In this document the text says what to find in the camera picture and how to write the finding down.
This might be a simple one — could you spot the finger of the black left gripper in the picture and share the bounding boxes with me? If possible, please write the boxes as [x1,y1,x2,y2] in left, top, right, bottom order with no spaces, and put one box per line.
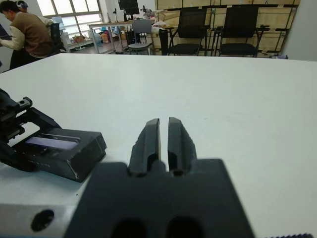
[26,107,63,130]
[0,142,37,173]

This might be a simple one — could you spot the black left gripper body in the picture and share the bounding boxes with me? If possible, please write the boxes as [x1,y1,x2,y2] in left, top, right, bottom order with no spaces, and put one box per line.
[0,88,33,149]

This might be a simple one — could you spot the black box lid with print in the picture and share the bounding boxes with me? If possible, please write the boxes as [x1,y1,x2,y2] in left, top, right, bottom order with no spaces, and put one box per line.
[14,128,107,183]

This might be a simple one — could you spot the black computer monitor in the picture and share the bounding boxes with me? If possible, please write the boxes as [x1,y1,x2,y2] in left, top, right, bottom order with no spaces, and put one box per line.
[118,0,141,22]

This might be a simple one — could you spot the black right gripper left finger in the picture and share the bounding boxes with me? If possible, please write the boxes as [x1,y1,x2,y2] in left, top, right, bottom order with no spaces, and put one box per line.
[128,118,161,177]

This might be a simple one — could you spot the black computer tower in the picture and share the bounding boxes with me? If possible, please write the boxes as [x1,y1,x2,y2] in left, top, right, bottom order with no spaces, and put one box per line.
[125,31,136,48]

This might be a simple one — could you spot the wooden-top white-frame desk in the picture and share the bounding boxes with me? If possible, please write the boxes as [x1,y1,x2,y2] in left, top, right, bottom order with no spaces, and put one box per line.
[87,19,159,55]

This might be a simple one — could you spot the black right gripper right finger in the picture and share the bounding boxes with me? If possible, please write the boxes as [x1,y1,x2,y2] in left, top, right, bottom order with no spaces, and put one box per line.
[167,117,198,177]

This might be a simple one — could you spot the person in brown vest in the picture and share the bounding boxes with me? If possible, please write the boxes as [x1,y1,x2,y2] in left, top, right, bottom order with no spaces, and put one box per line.
[0,0,54,71]

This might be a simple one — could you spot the grey round-seat chair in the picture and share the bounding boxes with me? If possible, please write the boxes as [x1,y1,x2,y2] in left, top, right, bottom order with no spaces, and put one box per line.
[127,19,155,56]

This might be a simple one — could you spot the black mesh visitor chair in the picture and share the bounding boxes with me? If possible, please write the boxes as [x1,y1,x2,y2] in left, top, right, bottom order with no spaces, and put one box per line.
[217,5,270,58]
[167,6,211,57]

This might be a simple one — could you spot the black swivel office chair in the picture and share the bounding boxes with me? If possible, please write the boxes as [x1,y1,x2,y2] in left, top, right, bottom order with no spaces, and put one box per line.
[48,22,67,54]

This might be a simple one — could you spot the grey-framed window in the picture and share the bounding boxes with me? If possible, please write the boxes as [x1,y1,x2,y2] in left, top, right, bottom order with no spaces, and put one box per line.
[37,0,105,33]

